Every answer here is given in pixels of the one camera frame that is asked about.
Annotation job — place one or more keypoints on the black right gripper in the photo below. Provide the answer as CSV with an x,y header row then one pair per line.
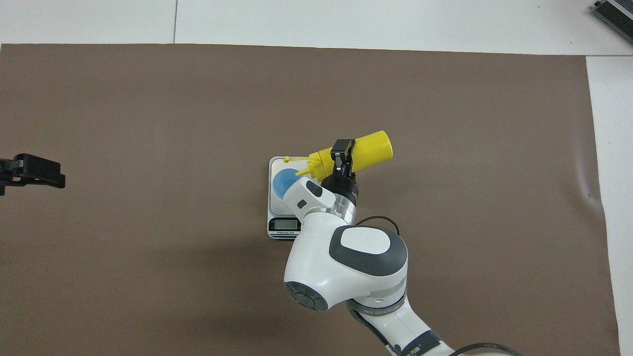
x,y
343,184

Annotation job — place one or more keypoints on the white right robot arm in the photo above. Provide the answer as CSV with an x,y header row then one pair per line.
x,y
366,277

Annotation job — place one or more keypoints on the silver digital kitchen scale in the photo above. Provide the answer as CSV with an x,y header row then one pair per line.
x,y
284,225

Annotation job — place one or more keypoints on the grey finned metal device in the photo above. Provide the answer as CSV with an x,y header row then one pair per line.
x,y
618,12

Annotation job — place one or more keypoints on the light blue plastic cup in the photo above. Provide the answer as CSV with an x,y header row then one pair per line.
x,y
283,184

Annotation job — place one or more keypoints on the yellow squeeze seasoning bottle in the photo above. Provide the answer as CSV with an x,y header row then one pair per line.
x,y
371,148

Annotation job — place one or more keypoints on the brown table mat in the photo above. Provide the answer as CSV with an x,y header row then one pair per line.
x,y
148,99

